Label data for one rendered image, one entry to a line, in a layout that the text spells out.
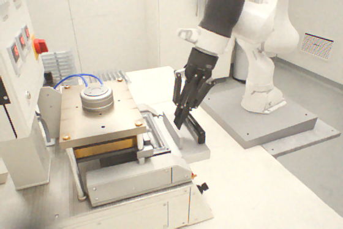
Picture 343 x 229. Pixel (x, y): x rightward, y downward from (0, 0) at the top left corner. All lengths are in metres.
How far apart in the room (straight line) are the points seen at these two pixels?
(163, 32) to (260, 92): 1.80
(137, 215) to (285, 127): 0.76
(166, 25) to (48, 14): 1.23
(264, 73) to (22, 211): 0.99
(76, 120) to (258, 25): 0.50
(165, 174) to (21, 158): 0.34
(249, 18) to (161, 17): 2.13
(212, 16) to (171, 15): 2.20
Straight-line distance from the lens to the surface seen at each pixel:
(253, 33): 0.71
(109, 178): 0.59
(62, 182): 0.72
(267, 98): 1.22
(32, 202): 0.70
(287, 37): 1.10
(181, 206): 0.72
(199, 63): 0.65
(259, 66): 1.16
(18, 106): 0.48
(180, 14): 2.87
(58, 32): 3.05
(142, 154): 0.59
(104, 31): 3.09
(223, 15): 0.63
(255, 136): 1.10
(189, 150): 0.70
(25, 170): 0.71
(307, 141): 1.24
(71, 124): 0.59
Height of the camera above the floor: 1.42
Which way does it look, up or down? 31 degrees down
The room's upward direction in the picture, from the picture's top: straight up
